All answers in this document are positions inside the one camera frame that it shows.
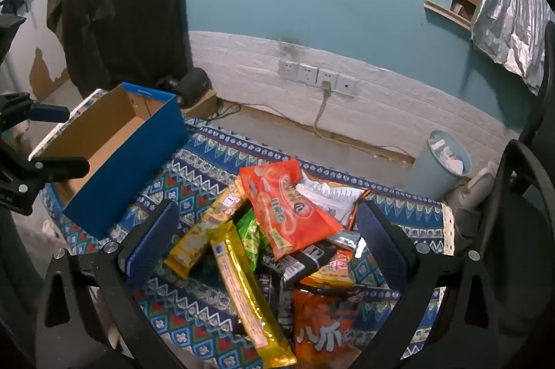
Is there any white plastic floor appliance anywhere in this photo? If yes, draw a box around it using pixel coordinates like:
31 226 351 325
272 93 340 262
451 161 498 252

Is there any orange snack packet white print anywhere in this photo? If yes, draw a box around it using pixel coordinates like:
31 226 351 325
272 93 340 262
292 289 365 365

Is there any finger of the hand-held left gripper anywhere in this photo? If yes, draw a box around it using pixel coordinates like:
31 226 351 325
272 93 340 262
0 156 90 217
0 92 71 131

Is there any silver foil curtain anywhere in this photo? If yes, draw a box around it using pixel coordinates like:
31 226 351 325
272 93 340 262
470 0 555 94

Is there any black floor cable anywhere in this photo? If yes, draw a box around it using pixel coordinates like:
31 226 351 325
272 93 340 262
204 100 244 123

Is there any red yellow fries snack packet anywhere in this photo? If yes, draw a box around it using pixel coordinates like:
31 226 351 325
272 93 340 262
299 250 358 288

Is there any black snack packet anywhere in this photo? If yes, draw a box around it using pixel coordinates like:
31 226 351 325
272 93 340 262
277 241 336 287
271 286 300 348
256 271 282 304

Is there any large orange snack packet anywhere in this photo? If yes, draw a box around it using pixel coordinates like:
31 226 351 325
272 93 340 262
238 158 343 261

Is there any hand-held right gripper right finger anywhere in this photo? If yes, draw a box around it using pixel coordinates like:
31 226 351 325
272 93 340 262
347 200 513 369

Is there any long yellow snack packet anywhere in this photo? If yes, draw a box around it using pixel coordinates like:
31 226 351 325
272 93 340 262
209 220 298 369

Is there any patterned blue table cloth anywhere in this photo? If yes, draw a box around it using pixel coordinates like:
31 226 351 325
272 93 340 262
41 87 454 369

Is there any small brown cardboard box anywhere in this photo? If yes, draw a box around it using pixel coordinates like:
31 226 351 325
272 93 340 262
180 89 218 119

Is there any white and orange snack packet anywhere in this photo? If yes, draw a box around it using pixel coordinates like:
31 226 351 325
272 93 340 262
299 170 369 229

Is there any grey waste bin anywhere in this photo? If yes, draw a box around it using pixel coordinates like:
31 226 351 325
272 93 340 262
403 130 472 196

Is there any black hanging cloth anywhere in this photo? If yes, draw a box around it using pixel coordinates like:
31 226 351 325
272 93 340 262
48 0 194 98

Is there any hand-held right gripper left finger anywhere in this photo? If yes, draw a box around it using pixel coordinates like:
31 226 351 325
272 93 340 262
35 200 180 369

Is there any white wall socket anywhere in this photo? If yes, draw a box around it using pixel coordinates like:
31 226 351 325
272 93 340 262
298 63 318 84
317 68 339 89
278 59 299 80
337 75 359 96

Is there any wide yellow snack packet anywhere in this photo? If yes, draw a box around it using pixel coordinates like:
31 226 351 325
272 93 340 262
164 184 248 278

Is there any wooden window ledge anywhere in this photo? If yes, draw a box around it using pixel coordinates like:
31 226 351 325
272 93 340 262
424 0 473 30

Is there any white paper waste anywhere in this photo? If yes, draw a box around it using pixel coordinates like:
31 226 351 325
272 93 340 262
434 139 466 175

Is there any grey power cable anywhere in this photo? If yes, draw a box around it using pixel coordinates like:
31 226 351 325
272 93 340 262
313 82 334 138

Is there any green snack packet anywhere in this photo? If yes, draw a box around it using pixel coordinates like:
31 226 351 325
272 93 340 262
236 209 270 272

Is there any blue cardboard box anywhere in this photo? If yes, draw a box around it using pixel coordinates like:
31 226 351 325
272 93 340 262
28 82 188 240

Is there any silver snack packet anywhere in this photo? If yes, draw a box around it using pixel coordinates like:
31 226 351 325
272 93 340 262
325 229 362 252

